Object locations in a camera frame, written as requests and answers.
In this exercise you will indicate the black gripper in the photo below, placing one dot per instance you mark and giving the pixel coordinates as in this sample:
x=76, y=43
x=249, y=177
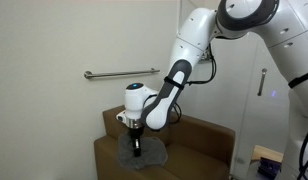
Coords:
x=135, y=137

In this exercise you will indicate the grey towel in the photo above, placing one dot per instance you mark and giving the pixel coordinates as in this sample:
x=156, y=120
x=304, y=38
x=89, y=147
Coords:
x=150, y=155

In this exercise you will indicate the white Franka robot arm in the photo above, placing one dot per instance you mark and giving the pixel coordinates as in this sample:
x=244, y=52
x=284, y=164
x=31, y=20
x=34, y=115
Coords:
x=194, y=36

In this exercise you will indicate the brown armchair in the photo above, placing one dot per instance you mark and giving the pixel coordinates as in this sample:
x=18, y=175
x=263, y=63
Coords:
x=197, y=150

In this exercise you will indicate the wooden stool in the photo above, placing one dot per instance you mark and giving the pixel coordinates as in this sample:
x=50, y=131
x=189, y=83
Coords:
x=267, y=152

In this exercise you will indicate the purple object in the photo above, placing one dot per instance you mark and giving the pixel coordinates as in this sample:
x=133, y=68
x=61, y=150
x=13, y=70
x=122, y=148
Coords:
x=269, y=167

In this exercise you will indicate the steel wall grab bar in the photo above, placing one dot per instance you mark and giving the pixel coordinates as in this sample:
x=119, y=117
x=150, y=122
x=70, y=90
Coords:
x=120, y=73

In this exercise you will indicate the glass shower enclosure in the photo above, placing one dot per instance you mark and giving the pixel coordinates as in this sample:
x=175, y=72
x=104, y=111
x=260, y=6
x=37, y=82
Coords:
x=237, y=110

